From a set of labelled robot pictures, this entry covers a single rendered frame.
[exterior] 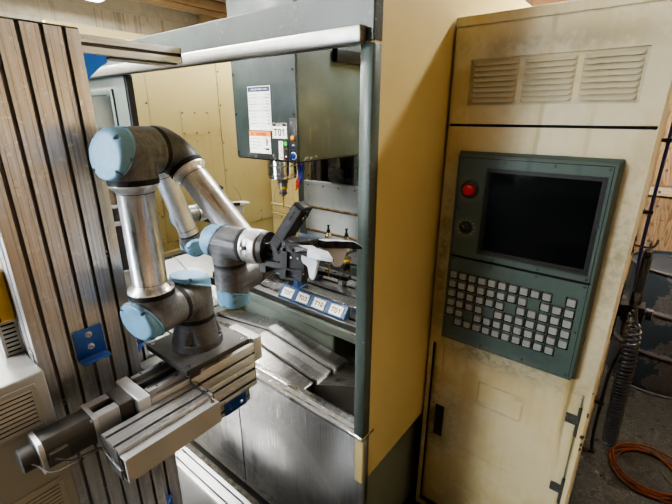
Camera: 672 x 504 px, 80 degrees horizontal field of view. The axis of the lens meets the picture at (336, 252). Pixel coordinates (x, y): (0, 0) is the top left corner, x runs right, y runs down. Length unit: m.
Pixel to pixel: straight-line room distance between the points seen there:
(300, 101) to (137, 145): 1.02
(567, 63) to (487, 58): 0.22
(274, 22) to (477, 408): 1.53
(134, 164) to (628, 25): 1.25
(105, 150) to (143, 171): 0.09
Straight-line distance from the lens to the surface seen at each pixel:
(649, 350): 3.51
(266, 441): 1.97
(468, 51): 1.45
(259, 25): 1.35
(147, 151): 1.04
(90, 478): 1.56
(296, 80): 1.90
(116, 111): 2.18
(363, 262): 1.15
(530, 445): 1.78
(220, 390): 1.40
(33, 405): 1.30
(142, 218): 1.07
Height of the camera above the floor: 1.83
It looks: 19 degrees down
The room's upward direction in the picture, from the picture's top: straight up
